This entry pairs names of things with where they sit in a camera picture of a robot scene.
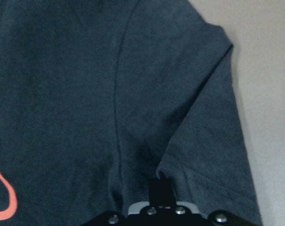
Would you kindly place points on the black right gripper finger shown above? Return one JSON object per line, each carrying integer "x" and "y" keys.
{"x": 160, "y": 192}

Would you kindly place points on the black graphic t-shirt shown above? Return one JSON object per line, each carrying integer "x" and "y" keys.
{"x": 98, "y": 96}

